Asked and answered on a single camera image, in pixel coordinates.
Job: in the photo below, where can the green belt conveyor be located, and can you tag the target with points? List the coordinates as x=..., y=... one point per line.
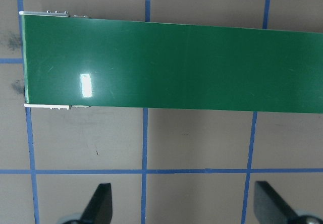
x=176, y=67

